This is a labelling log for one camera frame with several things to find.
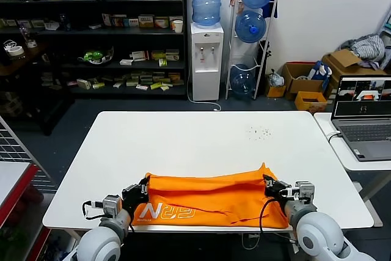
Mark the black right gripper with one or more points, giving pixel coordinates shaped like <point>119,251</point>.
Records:
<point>279,193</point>

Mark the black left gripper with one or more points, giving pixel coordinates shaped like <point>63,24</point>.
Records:
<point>133,198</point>

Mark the orange t-shirt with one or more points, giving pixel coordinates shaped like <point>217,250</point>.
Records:
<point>207,200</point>

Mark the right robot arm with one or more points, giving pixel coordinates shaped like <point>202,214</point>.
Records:
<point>317,233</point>

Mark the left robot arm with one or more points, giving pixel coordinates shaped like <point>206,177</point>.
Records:
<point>97,245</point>

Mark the grey clothes pile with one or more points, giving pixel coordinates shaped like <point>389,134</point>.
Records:
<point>368,48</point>

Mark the white side table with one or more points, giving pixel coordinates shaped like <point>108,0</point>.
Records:
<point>345,157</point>

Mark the orange cardboard box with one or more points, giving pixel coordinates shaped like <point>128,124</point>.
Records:
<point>311,102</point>

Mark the small yellow box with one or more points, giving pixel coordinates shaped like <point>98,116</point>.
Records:
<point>275,91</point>

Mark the flat white red box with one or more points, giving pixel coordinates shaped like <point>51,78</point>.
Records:
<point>142,87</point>

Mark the green yellow flat box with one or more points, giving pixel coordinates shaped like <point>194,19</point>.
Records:
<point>155,86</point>

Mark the open cardboard box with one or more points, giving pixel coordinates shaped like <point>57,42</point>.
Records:
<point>301,85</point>

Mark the white plastic bag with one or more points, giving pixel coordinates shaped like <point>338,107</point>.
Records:
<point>276,79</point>

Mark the grey laptop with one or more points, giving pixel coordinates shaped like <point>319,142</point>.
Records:
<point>363,129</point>

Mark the light green box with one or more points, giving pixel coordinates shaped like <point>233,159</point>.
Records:
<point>98,85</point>

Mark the black tripod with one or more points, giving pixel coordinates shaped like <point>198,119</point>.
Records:
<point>263,65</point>

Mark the blue and white bag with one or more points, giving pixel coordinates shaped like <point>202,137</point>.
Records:
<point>319,71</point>

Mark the white jug rack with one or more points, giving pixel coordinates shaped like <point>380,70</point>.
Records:
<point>264,59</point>

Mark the small flat white box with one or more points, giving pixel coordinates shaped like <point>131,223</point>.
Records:
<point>126,62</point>

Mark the small green box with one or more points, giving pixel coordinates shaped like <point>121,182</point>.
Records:
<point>163,62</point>

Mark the red edged white cart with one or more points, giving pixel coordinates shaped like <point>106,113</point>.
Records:
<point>12,181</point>

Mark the white and red box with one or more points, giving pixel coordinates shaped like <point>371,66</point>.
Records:
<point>139,55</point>

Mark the white water dispenser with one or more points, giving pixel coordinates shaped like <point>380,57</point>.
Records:
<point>207,65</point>

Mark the beige green box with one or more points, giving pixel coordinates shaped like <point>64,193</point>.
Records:
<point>172,55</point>

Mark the green plastic bag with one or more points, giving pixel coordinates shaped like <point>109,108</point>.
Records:
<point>96,56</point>

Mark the large cardboard box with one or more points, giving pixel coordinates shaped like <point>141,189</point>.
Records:
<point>345,65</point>

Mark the black shelving unit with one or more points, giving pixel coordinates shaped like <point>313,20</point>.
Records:
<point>91,39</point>

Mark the white paper cup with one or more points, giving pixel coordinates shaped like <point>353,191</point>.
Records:
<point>177,26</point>

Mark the teal white medicine box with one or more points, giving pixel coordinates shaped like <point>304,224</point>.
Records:
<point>131,22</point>

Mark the yellow white medicine box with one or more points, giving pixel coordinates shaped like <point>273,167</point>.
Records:
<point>146,21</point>

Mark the dark wooden table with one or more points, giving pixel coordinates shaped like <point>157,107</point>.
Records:
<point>30,59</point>

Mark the white dark medicine box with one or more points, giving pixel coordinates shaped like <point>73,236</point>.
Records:
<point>106,19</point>

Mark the dark blue cloth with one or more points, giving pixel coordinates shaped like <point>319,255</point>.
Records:
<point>272,7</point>

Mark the dark blue bottle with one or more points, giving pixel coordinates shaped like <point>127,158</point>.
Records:
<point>64,22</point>

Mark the white tape roll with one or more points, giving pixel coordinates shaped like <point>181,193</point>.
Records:
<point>16,51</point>

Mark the plain white box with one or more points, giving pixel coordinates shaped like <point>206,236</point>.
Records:
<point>52,25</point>

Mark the clear glass jar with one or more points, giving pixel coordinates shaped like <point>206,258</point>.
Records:
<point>30,39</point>

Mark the white storage shelf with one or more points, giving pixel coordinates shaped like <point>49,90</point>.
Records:
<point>387,28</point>

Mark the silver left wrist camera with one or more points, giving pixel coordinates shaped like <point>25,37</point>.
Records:
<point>111,206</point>

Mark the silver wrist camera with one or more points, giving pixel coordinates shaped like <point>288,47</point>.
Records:
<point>305,192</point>
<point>111,206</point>

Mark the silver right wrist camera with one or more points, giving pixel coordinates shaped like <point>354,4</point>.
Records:
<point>305,192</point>

